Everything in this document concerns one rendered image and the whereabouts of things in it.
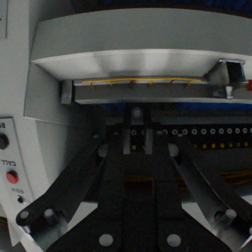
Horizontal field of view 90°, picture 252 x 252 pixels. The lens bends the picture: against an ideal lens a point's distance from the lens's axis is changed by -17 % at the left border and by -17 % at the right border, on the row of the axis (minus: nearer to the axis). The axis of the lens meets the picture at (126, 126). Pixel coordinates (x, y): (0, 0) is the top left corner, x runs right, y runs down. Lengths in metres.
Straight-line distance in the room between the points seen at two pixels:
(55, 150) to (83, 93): 0.07
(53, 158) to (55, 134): 0.03
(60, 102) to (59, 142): 0.05
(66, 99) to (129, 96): 0.07
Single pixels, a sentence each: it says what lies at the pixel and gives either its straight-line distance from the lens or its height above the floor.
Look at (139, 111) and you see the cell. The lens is 0.21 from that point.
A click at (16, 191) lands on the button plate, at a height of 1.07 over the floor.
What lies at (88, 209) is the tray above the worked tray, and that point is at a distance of 0.20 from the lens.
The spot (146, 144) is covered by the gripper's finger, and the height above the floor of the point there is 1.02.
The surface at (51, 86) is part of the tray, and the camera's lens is 0.18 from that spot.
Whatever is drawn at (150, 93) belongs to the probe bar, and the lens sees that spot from 0.17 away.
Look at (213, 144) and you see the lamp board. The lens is 0.34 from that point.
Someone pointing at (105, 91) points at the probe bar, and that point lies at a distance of 0.17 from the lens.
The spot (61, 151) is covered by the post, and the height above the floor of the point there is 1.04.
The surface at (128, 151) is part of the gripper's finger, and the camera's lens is 0.16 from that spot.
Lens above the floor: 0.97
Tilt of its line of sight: 14 degrees up
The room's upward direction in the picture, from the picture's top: 178 degrees clockwise
